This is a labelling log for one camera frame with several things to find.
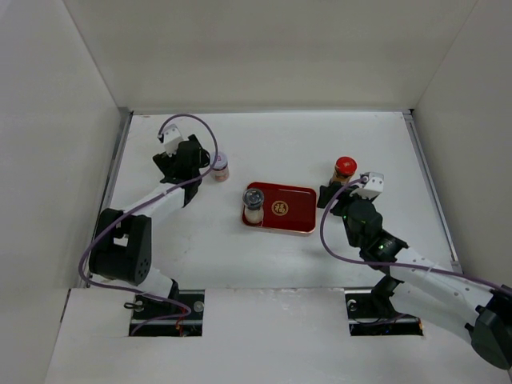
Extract clear bottle white contents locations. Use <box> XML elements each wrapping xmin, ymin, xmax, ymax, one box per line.
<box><xmin>242</xmin><ymin>188</ymin><xmax>264</xmax><ymax>226</ymax></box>

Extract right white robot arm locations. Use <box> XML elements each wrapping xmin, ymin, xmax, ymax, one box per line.
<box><xmin>317</xmin><ymin>174</ymin><xmax>511</xmax><ymax>370</ymax></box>

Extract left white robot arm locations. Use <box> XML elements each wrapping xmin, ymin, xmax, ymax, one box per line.
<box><xmin>88</xmin><ymin>134</ymin><xmax>210</xmax><ymax>319</ymax></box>

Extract chili sauce jar red lid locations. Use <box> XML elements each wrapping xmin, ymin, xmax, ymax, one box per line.
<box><xmin>330</xmin><ymin>156</ymin><xmax>358</xmax><ymax>185</ymax></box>

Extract small jar white lid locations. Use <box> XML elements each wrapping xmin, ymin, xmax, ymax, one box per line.
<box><xmin>210</xmin><ymin>151</ymin><xmax>230</xmax><ymax>182</ymax></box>

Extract red rectangular tray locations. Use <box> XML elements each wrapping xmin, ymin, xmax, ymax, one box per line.
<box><xmin>242</xmin><ymin>182</ymin><xmax>317</xmax><ymax>234</ymax></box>

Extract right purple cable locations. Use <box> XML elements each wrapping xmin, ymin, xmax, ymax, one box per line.
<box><xmin>318</xmin><ymin>178</ymin><xmax>512</xmax><ymax>297</ymax></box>

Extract purple cable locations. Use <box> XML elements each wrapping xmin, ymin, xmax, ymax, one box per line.
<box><xmin>78</xmin><ymin>113</ymin><xmax>220</xmax><ymax>321</ymax></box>
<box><xmin>318</xmin><ymin>178</ymin><xmax>512</xmax><ymax>297</ymax></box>

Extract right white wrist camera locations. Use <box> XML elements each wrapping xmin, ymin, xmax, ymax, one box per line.
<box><xmin>350</xmin><ymin>172</ymin><xmax>384</xmax><ymax>201</ymax></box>

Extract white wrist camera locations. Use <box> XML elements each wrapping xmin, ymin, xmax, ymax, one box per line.
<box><xmin>350</xmin><ymin>172</ymin><xmax>384</xmax><ymax>201</ymax></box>
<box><xmin>158</xmin><ymin>124</ymin><xmax>184</xmax><ymax>157</ymax></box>

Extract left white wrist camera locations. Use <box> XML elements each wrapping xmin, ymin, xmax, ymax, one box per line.
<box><xmin>158</xmin><ymin>124</ymin><xmax>184</xmax><ymax>157</ymax></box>

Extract left aluminium rail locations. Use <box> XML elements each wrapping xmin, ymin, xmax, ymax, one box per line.
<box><xmin>78</xmin><ymin>107</ymin><xmax>134</xmax><ymax>287</ymax></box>

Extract aluminium rail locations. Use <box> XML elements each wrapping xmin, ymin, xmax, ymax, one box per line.
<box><xmin>78</xmin><ymin>107</ymin><xmax>134</xmax><ymax>287</ymax></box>
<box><xmin>402</xmin><ymin>110</ymin><xmax>463</xmax><ymax>273</ymax></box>

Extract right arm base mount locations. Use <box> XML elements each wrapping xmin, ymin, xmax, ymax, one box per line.
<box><xmin>344</xmin><ymin>276</ymin><xmax>423</xmax><ymax>337</ymax></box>

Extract right aluminium rail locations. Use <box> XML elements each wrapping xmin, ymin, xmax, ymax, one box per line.
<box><xmin>402</xmin><ymin>110</ymin><xmax>463</xmax><ymax>273</ymax></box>

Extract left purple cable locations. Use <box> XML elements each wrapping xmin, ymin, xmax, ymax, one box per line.
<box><xmin>78</xmin><ymin>113</ymin><xmax>220</xmax><ymax>321</ymax></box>

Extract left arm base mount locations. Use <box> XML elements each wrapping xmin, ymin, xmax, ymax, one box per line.
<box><xmin>123</xmin><ymin>290</ymin><xmax>206</xmax><ymax>338</ymax></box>

